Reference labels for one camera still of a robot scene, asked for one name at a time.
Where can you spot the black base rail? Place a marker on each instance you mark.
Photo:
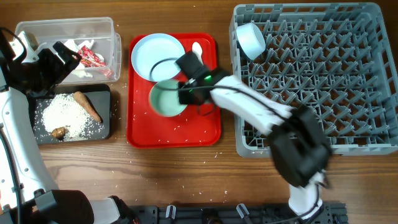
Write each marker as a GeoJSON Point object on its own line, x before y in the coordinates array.
{"type": "Point", "coordinates": [330, 213]}

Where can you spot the large light blue plate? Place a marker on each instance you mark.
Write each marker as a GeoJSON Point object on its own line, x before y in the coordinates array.
{"type": "Point", "coordinates": [153, 57]}

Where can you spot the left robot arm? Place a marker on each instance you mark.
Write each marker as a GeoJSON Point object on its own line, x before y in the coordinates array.
{"type": "Point", "coordinates": [28, 192]}

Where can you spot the brown food scrap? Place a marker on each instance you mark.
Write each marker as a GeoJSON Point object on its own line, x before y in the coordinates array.
{"type": "Point", "coordinates": [59, 133]}

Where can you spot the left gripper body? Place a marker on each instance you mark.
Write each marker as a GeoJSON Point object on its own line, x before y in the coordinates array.
{"type": "Point", "coordinates": [43, 73]}

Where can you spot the red snack wrapper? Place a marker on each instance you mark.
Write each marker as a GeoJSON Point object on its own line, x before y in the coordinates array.
{"type": "Point", "coordinates": [88, 60]}

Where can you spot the black waste tray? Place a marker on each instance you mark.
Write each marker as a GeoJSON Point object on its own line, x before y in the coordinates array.
{"type": "Point", "coordinates": [98, 95]}

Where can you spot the white rice pile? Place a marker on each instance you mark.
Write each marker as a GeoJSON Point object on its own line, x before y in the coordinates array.
{"type": "Point", "coordinates": [64, 111]}

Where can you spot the small light blue bowl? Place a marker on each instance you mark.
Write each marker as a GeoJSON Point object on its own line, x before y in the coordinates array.
{"type": "Point", "coordinates": [251, 40]}

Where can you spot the brown carrot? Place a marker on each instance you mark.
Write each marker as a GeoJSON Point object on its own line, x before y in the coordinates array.
{"type": "Point", "coordinates": [82, 100]}

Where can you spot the grey dishwasher rack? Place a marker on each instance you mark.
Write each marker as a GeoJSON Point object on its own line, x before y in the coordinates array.
{"type": "Point", "coordinates": [334, 58]}

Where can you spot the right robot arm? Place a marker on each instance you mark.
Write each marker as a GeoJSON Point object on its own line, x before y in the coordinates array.
{"type": "Point", "coordinates": [299, 149]}

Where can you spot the clear plastic waste bin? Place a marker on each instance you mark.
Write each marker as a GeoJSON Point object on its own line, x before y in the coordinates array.
{"type": "Point", "coordinates": [96, 33]}

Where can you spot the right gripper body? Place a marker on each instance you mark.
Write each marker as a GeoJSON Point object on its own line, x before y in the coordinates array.
{"type": "Point", "coordinates": [188, 97]}

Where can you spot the red serving tray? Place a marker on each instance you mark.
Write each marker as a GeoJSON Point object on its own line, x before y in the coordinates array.
{"type": "Point", "coordinates": [195, 126]}

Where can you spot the white plastic spoon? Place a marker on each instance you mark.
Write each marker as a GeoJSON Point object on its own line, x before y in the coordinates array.
{"type": "Point", "coordinates": [197, 50]}

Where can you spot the green bowl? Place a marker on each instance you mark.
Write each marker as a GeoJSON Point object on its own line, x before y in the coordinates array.
{"type": "Point", "coordinates": [164, 100]}

